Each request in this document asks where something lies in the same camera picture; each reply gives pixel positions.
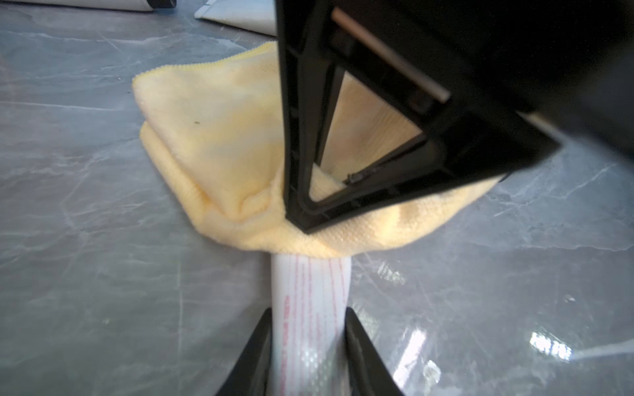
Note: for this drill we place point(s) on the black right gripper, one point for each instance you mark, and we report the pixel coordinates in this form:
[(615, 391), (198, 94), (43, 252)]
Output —
[(566, 65)]

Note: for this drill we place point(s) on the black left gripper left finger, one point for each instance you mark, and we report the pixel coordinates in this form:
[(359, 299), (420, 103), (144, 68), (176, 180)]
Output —
[(250, 372)]

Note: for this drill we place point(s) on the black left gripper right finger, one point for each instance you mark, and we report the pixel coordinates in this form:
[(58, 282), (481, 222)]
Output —
[(368, 375)]

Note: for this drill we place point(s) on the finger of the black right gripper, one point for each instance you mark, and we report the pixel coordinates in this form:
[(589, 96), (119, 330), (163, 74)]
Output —
[(465, 134)]

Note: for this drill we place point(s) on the white tube green cap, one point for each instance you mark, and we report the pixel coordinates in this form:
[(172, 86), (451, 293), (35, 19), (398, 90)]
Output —
[(251, 15)]

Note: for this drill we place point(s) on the white tube pink cap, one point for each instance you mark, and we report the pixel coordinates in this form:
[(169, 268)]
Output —
[(309, 302)]

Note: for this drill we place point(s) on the yellow cleaning cloth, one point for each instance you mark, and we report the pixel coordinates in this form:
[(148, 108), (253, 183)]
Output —
[(215, 133)]

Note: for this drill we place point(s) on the white tube black cap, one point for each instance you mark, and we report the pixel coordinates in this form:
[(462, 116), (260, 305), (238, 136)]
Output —
[(121, 5)]

